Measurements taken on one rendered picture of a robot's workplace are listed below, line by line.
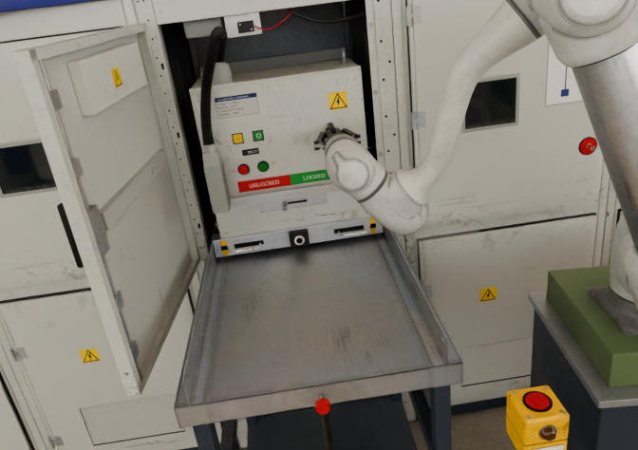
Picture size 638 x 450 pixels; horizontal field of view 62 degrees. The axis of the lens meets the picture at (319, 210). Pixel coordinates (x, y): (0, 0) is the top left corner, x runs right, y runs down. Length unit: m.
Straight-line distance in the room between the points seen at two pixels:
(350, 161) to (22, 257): 1.15
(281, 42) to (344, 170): 1.28
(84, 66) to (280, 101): 0.59
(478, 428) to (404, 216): 1.20
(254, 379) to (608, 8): 0.95
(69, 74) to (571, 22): 0.91
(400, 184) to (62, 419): 1.54
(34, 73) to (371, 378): 0.87
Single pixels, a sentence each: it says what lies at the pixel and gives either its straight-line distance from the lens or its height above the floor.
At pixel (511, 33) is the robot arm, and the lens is 1.12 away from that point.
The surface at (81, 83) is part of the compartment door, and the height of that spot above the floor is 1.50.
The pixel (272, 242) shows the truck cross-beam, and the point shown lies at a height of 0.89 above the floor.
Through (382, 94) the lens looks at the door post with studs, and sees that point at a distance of 1.63.
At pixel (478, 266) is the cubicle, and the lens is 1.91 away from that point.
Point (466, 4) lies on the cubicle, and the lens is 1.64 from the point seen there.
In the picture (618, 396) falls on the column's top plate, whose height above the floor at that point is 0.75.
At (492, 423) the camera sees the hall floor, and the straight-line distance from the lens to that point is 2.29.
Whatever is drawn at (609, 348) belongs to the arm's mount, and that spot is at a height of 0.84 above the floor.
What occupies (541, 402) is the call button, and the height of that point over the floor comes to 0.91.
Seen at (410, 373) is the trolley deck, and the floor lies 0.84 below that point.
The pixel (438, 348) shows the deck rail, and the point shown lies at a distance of 1.24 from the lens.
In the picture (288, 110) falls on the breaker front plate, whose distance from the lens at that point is 1.56.
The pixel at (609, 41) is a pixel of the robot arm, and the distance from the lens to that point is 0.95.
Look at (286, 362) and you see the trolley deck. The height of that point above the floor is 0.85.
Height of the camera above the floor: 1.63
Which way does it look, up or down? 23 degrees down
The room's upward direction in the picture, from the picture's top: 7 degrees counter-clockwise
